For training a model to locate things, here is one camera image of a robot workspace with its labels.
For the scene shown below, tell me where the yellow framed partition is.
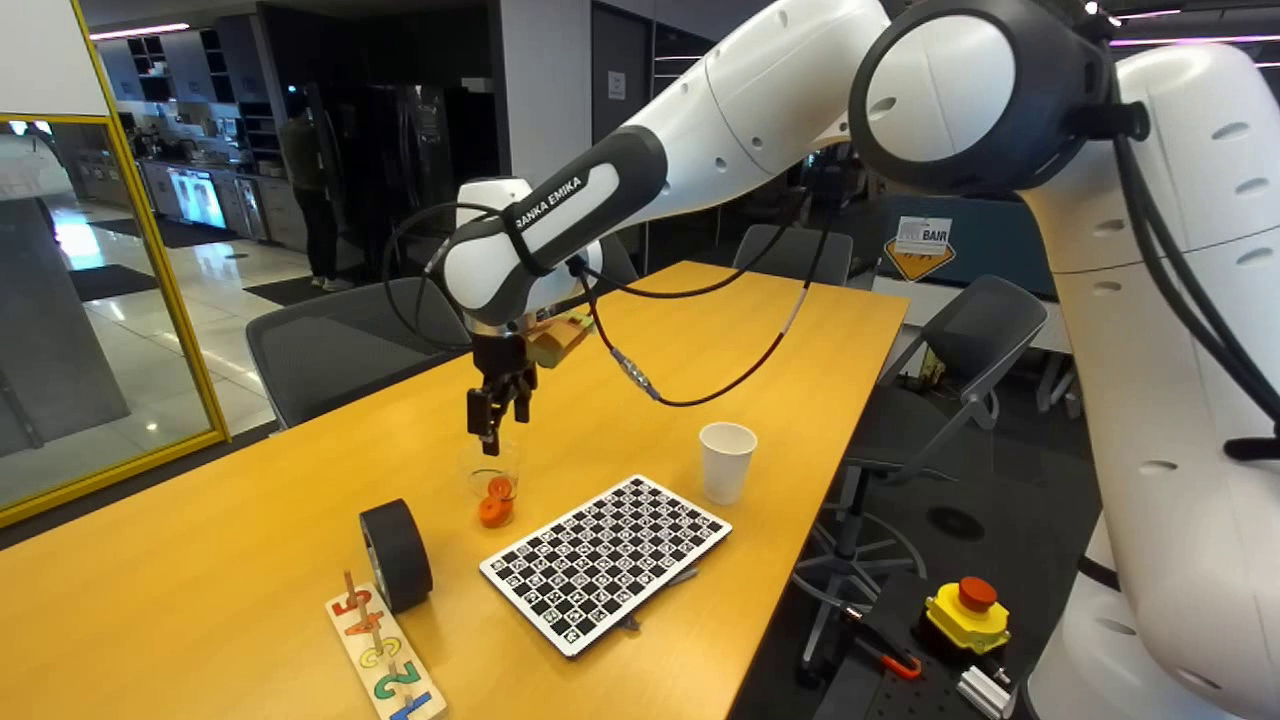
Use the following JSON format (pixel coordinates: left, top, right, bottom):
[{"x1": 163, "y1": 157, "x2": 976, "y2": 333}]
[{"x1": 0, "y1": 0, "x2": 231, "y2": 530}]

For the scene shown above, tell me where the grey office chair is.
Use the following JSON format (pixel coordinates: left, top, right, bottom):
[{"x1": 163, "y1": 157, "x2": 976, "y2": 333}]
[
  {"x1": 591, "y1": 232, "x2": 646, "y2": 294},
  {"x1": 732, "y1": 220, "x2": 861, "y2": 289},
  {"x1": 244, "y1": 270, "x2": 479, "y2": 430}
]

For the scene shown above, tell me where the white paper cup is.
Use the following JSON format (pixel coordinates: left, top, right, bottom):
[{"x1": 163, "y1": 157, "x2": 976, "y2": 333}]
[{"x1": 696, "y1": 420, "x2": 760, "y2": 509}]

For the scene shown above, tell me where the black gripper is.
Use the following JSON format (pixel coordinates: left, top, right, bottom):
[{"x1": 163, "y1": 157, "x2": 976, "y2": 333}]
[{"x1": 463, "y1": 328, "x2": 541, "y2": 460}]

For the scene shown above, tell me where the black looped gripper cable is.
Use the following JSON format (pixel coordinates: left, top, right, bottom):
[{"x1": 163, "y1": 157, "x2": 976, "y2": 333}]
[{"x1": 381, "y1": 194, "x2": 508, "y2": 361}]

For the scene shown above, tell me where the dark grey swivel chair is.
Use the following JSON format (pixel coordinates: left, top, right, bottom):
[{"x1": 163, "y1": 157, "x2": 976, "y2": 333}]
[{"x1": 793, "y1": 270, "x2": 1051, "y2": 677}]

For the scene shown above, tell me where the red handled tool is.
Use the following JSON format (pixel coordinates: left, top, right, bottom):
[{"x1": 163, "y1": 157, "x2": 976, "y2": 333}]
[{"x1": 851, "y1": 637, "x2": 929, "y2": 682}]

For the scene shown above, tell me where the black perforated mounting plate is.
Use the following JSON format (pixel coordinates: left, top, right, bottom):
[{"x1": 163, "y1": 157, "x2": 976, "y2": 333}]
[{"x1": 807, "y1": 582, "x2": 1056, "y2": 720}]

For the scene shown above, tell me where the wooden number puzzle board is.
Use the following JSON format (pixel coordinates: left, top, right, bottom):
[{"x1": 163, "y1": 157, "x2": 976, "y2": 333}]
[{"x1": 320, "y1": 566, "x2": 450, "y2": 720}]

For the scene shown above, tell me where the small white metal block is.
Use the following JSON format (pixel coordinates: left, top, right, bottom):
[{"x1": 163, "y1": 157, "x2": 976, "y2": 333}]
[{"x1": 953, "y1": 659, "x2": 1020, "y2": 720}]

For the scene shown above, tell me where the clear plastic cup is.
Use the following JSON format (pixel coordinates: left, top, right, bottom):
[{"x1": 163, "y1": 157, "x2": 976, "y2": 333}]
[{"x1": 463, "y1": 460, "x2": 523, "y2": 530}]

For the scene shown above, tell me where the black glass cabinet row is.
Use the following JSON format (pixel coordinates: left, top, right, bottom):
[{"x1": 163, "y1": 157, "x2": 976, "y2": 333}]
[{"x1": 257, "y1": 37, "x2": 511, "y2": 292}]

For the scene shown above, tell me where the black hanging arm cable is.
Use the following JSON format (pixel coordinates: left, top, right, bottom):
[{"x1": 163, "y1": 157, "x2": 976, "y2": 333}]
[{"x1": 569, "y1": 134, "x2": 851, "y2": 413}]

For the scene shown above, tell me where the black tape roll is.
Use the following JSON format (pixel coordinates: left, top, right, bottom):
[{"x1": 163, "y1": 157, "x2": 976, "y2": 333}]
[{"x1": 356, "y1": 496, "x2": 437, "y2": 618}]

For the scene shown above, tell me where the yellow red emergency stop button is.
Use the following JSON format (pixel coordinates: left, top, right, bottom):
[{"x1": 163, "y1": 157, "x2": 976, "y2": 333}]
[{"x1": 922, "y1": 572, "x2": 1017, "y2": 659}]

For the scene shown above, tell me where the white sign yellow stand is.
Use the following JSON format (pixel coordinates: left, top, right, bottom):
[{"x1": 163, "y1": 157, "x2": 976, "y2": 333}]
[{"x1": 879, "y1": 210, "x2": 961, "y2": 285}]

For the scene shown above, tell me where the person in dark clothes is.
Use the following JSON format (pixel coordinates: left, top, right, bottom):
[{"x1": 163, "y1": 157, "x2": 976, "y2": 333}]
[{"x1": 276, "y1": 86, "x2": 352, "y2": 292}]

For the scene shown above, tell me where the black white marker board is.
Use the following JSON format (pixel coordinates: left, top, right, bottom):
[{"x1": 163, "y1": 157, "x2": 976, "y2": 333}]
[{"x1": 474, "y1": 473, "x2": 737, "y2": 662}]

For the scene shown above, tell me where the black base cable bundle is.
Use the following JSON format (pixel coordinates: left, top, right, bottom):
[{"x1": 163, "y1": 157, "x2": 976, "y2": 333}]
[{"x1": 1065, "y1": 92, "x2": 1280, "y2": 465}]

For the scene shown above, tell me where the dark floor mat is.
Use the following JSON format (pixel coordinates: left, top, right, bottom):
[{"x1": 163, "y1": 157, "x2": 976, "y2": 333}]
[
  {"x1": 62, "y1": 261, "x2": 166, "y2": 305},
  {"x1": 244, "y1": 270, "x2": 335, "y2": 307}
]

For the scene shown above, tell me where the blue partition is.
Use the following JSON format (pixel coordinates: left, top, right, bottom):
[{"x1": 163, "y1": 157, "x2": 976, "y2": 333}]
[{"x1": 872, "y1": 192, "x2": 1071, "y2": 310}]

